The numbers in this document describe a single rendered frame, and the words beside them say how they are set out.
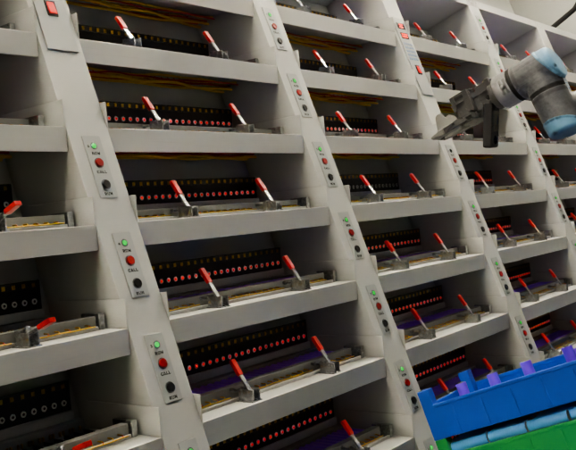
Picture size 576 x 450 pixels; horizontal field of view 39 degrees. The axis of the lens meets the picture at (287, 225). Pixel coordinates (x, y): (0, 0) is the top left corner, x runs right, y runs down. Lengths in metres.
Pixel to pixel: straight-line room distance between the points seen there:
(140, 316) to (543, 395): 0.68
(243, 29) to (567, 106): 0.83
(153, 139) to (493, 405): 0.83
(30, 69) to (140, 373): 0.60
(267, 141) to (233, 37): 0.38
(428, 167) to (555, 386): 1.46
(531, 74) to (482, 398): 1.02
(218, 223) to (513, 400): 0.71
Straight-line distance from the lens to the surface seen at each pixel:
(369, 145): 2.28
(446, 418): 1.36
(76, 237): 1.45
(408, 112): 2.68
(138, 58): 1.76
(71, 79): 1.61
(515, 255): 2.78
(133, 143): 1.63
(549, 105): 2.10
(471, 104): 2.20
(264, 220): 1.80
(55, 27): 1.65
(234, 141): 1.84
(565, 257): 3.22
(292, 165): 2.05
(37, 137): 1.50
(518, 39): 4.07
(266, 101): 2.11
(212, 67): 1.91
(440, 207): 2.47
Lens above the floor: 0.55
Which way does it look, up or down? 11 degrees up
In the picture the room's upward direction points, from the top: 20 degrees counter-clockwise
